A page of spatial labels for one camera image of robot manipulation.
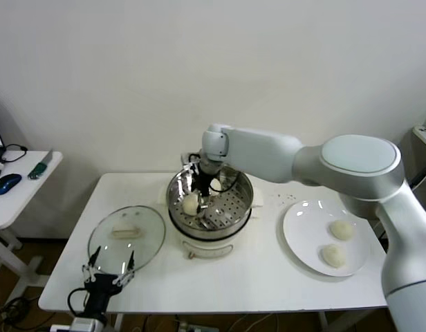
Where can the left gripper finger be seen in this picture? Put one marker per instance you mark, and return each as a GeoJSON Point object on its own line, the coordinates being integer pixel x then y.
{"type": "Point", "coordinates": [90, 264]}
{"type": "Point", "coordinates": [130, 263]}

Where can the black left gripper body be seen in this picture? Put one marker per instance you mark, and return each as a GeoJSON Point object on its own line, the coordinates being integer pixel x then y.
{"type": "Point", "coordinates": [102, 287]}

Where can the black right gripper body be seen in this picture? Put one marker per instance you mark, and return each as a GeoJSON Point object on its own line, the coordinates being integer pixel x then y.
{"type": "Point", "coordinates": [202, 183]}

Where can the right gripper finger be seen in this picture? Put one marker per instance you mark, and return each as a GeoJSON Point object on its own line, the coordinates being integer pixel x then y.
{"type": "Point", "coordinates": [203, 204]}
{"type": "Point", "coordinates": [194, 193]}

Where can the round glass pot lid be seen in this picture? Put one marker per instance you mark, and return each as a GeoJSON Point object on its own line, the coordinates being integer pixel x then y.
{"type": "Point", "coordinates": [147, 238]}

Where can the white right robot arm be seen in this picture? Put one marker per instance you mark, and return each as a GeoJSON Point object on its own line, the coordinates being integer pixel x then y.
{"type": "Point", "coordinates": [337, 162]}

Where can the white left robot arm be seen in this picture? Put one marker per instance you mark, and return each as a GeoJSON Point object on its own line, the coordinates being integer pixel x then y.
{"type": "Point", "coordinates": [100, 326]}

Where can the perforated steel steamer basket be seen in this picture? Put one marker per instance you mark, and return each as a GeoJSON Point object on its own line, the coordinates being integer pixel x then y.
{"type": "Point", "coordinates": [233, 207]}

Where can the white power strip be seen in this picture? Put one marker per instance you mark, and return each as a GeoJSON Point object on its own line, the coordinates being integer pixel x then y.
{"type": "Point", "coordinates": [192, 328]}

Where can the white side table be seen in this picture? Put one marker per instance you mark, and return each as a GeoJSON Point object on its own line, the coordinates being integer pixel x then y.
{"type": "Point", "coordinates": [26, 197]}

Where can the white oval plate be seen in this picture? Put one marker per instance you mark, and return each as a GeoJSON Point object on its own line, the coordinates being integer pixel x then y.
{"type": "Point", "coordinates": [303, 224]}

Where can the blue computer mouse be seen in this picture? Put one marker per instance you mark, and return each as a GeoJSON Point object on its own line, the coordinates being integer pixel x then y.
{"type": "Point", "coordinates": [6, 183]}

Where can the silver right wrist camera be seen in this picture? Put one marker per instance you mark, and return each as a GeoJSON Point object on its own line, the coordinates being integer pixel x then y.
{"type": "Point", "coordinates": [190, 166]}

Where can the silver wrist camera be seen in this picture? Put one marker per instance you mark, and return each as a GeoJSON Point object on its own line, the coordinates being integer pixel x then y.
{"type": "Point", "coordinates": [83, 323]}
{"type": "Point", "coordinates": [190, 166]}

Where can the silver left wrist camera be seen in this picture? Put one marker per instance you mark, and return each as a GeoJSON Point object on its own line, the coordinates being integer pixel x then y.
{"type": "Point", "coordinates": [83, 323]}

